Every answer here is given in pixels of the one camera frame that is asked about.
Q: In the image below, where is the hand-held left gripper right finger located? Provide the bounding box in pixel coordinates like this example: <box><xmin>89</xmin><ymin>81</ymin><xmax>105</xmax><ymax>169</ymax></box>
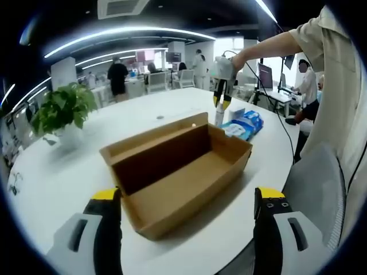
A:
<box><xmin>252</xmin><ymin>186</ymin><xmax>328</xmax><ymax>275</ymax></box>

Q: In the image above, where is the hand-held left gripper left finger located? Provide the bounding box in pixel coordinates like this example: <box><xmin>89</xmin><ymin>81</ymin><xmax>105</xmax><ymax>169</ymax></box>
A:
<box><xmin>47</xmin><ymin>187</ymin><xmax>124</xmax><ymax>275</ymax></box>

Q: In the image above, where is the long white carton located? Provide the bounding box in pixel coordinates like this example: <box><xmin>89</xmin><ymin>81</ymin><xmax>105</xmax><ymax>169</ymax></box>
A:
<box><xmin>228</xmin><ymin>107</ymin><xmax>247</xmax><ymax>121</ymax></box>

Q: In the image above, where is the blue wet wipes pack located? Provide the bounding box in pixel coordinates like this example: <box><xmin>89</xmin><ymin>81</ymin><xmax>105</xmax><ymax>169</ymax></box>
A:
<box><xmin>242</xmin><ymin>111</ymin><xmax>265</xmax><ymax>135</ymax></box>
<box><xmin>220</xmin><ymin>119</ymin><xmax>253</xmax><ymax>142</ymax></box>

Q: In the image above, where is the brown cardboard shoe box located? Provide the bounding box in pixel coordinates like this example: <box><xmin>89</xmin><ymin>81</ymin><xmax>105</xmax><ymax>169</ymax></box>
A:
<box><xmin>99</xmin><ymin>112</ymin><xmax>254</xmax><ymax>241</ymax></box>

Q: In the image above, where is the white office chair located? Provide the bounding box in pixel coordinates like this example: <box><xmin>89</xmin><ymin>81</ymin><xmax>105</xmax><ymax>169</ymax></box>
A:
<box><xmin>174</xmin><ymin>69</ymin><xmax>196</xmax><ymax>89</ymax></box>
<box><xmin>147</xmin><ymin>71</ymin><xmax>169</xmax><ymax>93</ymax></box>

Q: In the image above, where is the pink screen monitor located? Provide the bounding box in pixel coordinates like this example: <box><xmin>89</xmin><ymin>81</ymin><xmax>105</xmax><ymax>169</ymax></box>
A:
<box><xmin>136</xmin><ymin>50</ymin><xmax>156</xmax><ymax>62</ymax></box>

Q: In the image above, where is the long ceiling light strip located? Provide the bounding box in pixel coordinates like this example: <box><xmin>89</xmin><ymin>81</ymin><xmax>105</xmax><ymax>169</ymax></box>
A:
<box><xmin>44</xmin><ymin>26</ymin><xmax>217</xmax><ymax>58</ymax></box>

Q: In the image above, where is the ceiling air conditioner vent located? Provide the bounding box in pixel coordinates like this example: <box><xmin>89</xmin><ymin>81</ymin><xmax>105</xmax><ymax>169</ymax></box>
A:
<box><xmin>97</xmin><ymin>0</ymin><xmax>150</xmax><ymax>19</ymax></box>

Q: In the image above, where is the green potted plant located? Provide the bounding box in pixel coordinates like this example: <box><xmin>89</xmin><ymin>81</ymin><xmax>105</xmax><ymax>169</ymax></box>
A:
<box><xmin>30</xmin><ymin>82</ymin><xmax>99</xmax><ymax>150</ymax></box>

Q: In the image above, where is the white square pillar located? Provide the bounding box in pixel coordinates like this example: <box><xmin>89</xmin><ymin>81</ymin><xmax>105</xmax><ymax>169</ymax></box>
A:
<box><xmin>50</xmin><ymin>56</ymin><xmax>78</xmax><ymax>90</ymax></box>

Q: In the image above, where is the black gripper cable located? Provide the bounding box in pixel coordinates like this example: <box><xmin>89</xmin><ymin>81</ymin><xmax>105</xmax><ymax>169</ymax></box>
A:
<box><xmin>221</xmin><ymin>49</ymin><xmax>296</xmax><ymax>164</ymax></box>

